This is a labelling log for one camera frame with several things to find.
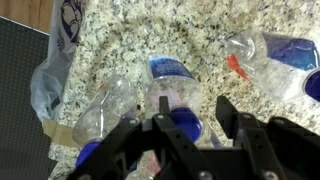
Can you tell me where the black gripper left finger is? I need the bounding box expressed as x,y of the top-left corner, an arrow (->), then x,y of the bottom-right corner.
66,95 -> 214,180

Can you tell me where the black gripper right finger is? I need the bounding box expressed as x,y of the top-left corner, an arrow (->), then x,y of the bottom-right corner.
215,95 -> 320,180

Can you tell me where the clear water bottle blue cap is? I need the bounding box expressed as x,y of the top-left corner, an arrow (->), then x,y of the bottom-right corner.
143,54 -> 205,144
223,29 -> 320,104
71,74 -> 139,169

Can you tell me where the translucent plastic bag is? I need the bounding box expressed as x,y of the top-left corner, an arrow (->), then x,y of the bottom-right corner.
29,0 -> 88,123

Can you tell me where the brown tape strip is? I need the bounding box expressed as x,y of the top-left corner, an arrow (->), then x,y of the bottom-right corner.
41,118 -> 81,149

